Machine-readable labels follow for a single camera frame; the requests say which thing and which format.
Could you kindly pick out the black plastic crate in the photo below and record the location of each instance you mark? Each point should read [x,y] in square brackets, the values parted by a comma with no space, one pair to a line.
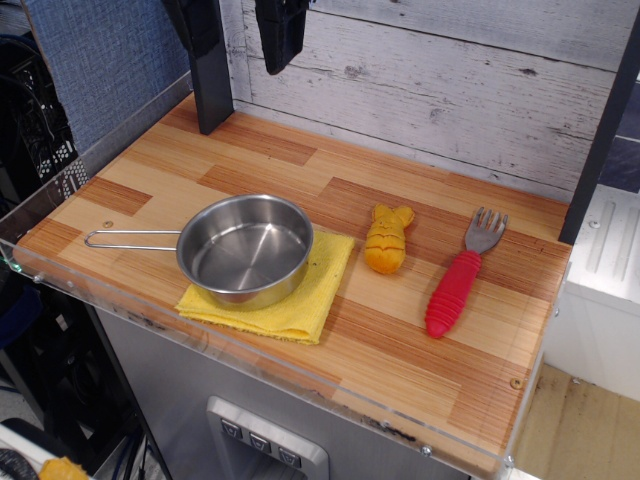
[36,139]

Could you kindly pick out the yellow folded towel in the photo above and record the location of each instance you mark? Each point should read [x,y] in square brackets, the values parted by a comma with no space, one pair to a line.
[301,316]

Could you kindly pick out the dark vertical post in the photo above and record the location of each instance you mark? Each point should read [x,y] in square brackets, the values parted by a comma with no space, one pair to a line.
[613,112]
[211,84]

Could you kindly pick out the dark left vertical post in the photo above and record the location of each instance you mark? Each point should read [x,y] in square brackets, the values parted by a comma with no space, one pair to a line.
[211,84]

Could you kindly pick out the red handled metal fork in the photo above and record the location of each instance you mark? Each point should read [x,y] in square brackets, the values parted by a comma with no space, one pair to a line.
[448,300]

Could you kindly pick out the dark right vertical post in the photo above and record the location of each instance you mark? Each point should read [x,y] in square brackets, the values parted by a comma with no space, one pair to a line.
[613,112]

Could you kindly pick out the white ribbed box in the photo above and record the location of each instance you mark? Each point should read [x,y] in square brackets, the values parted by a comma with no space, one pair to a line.
[593,333]

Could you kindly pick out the yellow object bottom left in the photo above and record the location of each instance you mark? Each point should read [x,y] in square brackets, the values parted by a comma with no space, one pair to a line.
[61,469]

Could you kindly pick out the clear acrylic table guard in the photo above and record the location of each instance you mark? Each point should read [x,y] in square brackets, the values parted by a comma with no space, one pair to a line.
[377,393]

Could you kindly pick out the stainless steel saucepan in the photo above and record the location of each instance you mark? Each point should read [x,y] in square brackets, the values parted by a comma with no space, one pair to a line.
[246,252]

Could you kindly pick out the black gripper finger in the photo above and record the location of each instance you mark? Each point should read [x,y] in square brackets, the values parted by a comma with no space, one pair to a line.
[282,26]
[196,24]

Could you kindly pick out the orange plush toy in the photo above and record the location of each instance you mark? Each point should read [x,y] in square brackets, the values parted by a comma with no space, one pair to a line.
[385,244]

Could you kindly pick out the silver button panel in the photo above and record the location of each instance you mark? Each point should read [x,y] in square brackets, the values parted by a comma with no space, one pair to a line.
[252,447]

